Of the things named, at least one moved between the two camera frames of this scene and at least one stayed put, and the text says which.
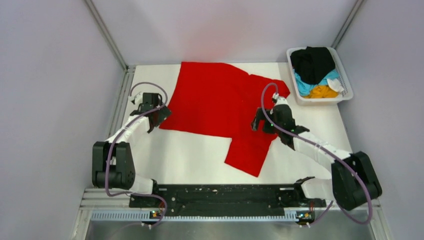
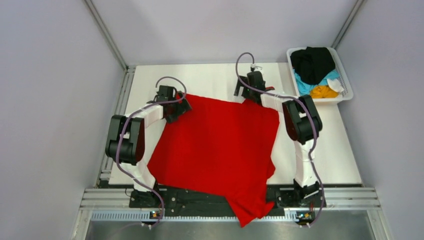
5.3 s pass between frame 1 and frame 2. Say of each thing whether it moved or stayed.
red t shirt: moved
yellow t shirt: stayed
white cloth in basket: stayed
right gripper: moved
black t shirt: stayed
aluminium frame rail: stayed
